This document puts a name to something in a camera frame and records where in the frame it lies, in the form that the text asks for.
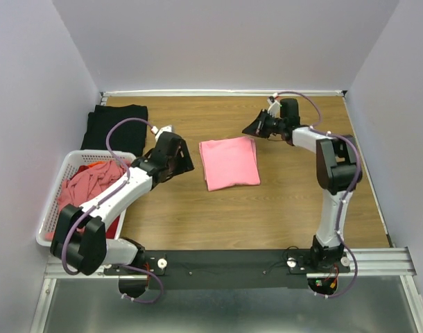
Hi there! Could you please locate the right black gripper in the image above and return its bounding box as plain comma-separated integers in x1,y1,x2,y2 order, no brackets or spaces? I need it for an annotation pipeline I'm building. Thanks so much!
241,110,285,139

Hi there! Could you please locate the pink t shirt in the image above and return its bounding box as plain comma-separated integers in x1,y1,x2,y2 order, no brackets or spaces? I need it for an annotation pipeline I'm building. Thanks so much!
199,137,261,191

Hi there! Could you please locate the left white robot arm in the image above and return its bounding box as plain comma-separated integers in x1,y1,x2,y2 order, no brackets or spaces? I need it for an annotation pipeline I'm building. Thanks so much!
50,131,194,275

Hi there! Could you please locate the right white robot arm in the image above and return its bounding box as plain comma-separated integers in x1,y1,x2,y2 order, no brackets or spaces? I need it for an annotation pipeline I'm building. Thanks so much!
243,95,362,272

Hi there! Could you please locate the folded black t shirt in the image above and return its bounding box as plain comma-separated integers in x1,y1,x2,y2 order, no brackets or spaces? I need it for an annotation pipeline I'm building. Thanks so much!
80,104,148,157

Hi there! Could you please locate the red t shirt in basket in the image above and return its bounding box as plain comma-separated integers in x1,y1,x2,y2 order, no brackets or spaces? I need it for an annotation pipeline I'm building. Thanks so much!
76,161,128,240

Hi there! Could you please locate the salmon t shirt in basket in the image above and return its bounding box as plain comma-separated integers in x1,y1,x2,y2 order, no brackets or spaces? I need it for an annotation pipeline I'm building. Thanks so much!
44,159,132,244

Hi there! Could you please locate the white plastic laundry basket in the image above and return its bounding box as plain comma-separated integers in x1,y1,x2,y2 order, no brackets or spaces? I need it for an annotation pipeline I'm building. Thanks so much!
35,149,138,251

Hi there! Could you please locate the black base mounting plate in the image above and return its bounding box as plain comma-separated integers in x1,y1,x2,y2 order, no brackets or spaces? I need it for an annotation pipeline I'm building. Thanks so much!
105,247,350,290

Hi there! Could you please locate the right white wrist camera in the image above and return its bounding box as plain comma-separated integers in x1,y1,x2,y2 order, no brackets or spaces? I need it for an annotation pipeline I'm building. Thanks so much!
267,93,281,118

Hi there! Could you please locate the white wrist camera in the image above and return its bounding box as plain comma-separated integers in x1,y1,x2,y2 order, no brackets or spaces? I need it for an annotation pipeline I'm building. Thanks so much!
150,125,173,137
267,93,281,118

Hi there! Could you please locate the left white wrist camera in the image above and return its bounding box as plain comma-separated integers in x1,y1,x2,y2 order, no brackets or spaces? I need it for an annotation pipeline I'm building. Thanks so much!
150,125,173,137

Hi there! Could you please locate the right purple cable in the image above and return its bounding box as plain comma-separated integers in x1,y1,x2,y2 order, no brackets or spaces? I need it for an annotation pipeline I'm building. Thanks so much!
273,91,363,299

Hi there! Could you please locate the purple cable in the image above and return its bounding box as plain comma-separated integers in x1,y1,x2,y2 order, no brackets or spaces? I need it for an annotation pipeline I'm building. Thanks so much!
273,91,363,299
60,117,164,305

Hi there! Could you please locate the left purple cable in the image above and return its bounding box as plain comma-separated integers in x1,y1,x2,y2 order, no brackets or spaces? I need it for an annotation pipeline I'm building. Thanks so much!
60,117,164,305

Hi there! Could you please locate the aluminium frame rail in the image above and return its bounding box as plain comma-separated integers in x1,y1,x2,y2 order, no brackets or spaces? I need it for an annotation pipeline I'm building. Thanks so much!
101,89,346,98

